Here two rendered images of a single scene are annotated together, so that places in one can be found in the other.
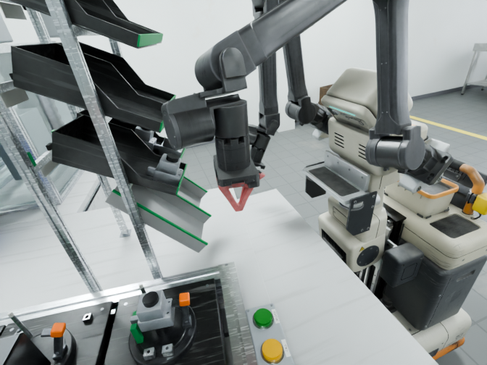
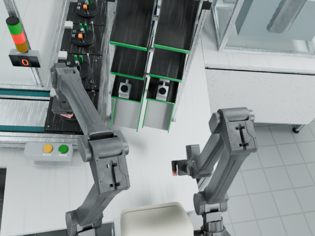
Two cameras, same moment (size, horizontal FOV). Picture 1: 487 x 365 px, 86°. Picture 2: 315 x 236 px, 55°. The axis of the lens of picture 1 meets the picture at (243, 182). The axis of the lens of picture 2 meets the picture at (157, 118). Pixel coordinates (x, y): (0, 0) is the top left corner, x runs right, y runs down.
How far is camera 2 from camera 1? 1.20 m
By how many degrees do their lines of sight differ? 63
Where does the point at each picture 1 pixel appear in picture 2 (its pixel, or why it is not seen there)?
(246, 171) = (56, 105)
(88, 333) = (85, 83)
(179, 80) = not seen: outside the picture
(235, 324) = (66, 137)
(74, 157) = not seen: hidden behind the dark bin
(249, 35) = (60, 80)
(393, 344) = (40, 218)
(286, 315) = (76, 173)
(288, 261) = not seen: hidden behind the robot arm
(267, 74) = (205, 149)
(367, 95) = (130, 215)
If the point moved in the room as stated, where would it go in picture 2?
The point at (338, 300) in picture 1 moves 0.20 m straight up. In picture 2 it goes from (72, 203) to (66, 189)
